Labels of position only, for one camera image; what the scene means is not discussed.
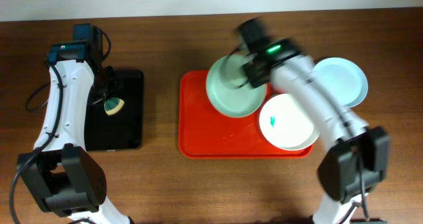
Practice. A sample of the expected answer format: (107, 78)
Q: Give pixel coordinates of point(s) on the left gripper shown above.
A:
(115, 80)

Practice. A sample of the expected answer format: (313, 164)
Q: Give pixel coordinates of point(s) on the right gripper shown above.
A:
(254, 82)

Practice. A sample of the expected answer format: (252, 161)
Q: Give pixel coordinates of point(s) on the green yellow sponge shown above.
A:
(113, 105)

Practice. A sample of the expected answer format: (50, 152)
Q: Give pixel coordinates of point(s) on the mint green plate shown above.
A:
(229, 91)

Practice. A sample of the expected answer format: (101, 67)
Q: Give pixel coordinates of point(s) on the white plate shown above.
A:
(285, 125)

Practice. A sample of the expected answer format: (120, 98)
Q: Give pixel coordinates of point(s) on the light blue plate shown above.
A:
(343, 79)

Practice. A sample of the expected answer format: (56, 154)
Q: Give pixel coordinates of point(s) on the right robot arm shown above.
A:
(357, 155)

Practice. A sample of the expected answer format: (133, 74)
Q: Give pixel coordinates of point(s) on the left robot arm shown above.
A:
(59, 173)

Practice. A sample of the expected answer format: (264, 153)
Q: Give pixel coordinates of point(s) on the black plastic tray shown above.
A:
(122, 130)

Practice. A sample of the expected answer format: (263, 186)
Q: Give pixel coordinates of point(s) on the red plastic tray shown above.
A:
(204, 133)

